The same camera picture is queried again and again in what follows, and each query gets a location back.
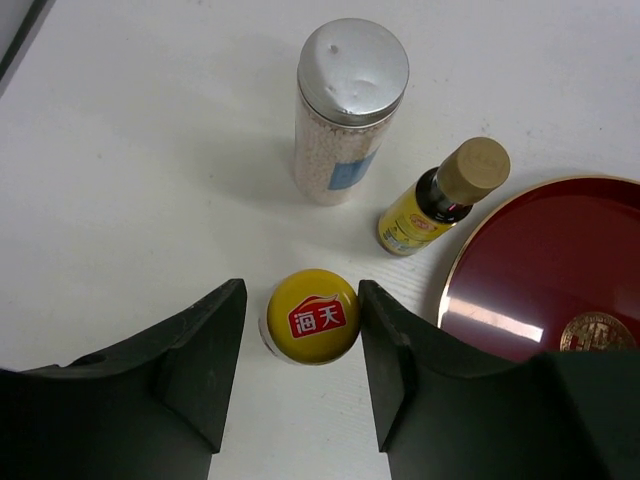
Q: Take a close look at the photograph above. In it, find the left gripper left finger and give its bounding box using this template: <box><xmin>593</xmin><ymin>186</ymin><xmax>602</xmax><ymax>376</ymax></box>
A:
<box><xmin>1</xmin><ymin>279</ymin><xmax>247</xmax><ymax>479</ymax></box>

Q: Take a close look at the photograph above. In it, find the green label sauce bottle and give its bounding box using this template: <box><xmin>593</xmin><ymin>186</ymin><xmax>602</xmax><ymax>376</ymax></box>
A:
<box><xmin>259</xmin><ymin>269</ymin><xmax>360</xmax><ymax>365</ymax></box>

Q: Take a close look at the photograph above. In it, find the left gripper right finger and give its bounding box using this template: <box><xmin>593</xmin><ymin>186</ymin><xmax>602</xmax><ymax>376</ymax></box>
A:
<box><xmin>358</xmin><ymin>280</ymin><xmax>639</xmax><ymax>479</ymax></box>

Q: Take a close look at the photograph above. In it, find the small yellow label bottle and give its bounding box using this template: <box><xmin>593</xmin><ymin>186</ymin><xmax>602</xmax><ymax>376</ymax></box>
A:
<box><xmin>377</xmin><ymin>137</ymin><xmax>511</xmax><ymax>256</ymax></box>

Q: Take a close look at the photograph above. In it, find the red round tray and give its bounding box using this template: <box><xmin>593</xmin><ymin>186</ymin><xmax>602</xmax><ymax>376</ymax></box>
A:
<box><xmin>438</xmin><ymin>176</ymin><xmax>639</xmax><ymax>362</ymax></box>

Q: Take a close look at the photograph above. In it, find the tall silver lid jar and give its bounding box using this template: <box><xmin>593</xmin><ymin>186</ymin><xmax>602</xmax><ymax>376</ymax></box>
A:
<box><xmin>293</xmin><ymin>18</ymin><xmax>410</xmax><ymax>206</ymax></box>

